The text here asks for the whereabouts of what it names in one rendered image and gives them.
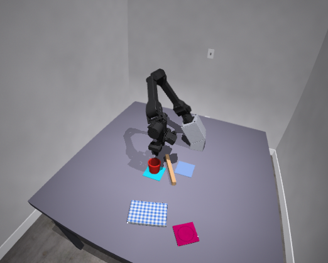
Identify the blue and white checkered towel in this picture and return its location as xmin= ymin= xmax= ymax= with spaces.
xmin=127 ymin=200 xmax=167 ymax=227

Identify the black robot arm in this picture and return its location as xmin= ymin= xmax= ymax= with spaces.
xmin=146 ymin=69 xmax=195 ymax=145

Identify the magenta square coaster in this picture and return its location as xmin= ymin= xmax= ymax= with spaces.
xmin=173 ymin=222 xmax=199 ymax=247

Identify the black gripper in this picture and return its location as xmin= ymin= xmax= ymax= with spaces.
xmin=148 ymin=128 xmax=171 ymax=156

